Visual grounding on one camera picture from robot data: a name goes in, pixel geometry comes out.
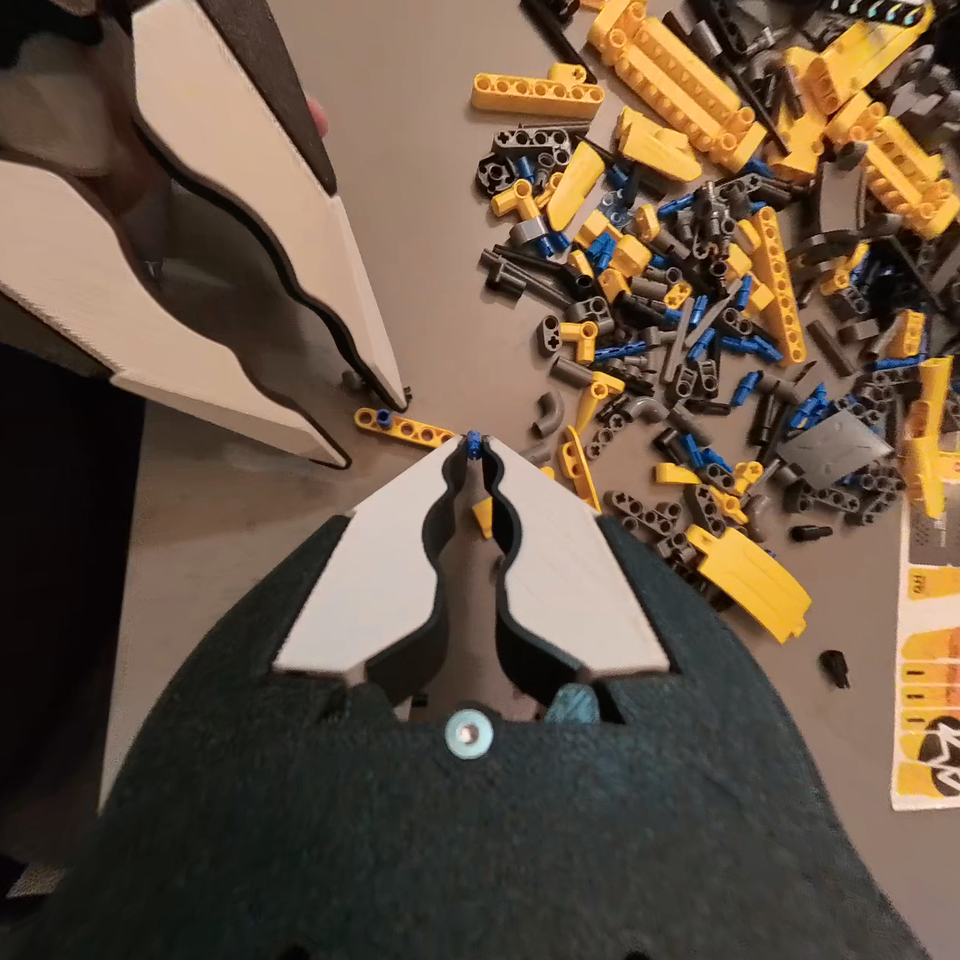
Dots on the long black pin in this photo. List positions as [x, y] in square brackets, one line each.
[810, 533]

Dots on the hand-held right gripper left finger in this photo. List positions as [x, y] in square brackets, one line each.
[367, 592]

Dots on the person's left hand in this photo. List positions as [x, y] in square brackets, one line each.
[322, 120]

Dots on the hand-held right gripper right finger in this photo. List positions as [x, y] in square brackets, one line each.
[577, 600]

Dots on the yellow grey sticker sheet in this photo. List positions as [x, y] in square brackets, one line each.
[926, 675]

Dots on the grey connector with black pin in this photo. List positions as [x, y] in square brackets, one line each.
[349, 379]

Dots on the short black pin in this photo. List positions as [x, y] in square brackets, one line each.
[834, 667]

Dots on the pile of toy building pieces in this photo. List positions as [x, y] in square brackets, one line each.
[750, 577]

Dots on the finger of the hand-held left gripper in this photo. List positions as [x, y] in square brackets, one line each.
[90, 285]
[247, 135]

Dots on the yellow thin holed beam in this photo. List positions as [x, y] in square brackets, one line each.
[416, 433]

